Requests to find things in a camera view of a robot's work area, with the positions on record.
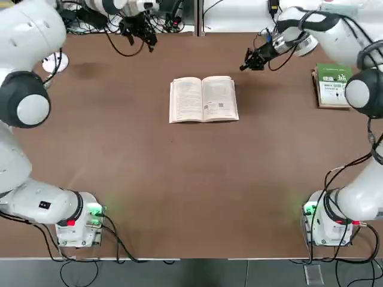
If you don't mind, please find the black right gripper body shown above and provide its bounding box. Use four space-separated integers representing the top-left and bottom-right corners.
253 41 278 62

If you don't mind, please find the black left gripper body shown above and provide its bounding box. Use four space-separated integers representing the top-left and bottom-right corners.
119 13 153 33

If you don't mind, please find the white blue cover book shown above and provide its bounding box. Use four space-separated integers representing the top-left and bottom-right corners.
169 75 240 124

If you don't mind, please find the green white cover book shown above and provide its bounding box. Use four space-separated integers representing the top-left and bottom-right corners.
311 62 353 111

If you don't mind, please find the white desk lamp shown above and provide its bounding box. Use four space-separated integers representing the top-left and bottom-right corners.
41 47 70 74

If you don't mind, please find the pale green sheet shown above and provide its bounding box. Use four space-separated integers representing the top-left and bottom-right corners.
321 0 360 13

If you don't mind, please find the metal floor plate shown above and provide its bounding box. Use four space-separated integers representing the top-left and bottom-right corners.
303 264 324 285

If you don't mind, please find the aluminium frame post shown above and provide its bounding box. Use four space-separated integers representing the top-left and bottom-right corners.
193 0 207 37

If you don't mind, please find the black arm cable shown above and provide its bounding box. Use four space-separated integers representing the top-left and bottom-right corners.
254 8 383 264

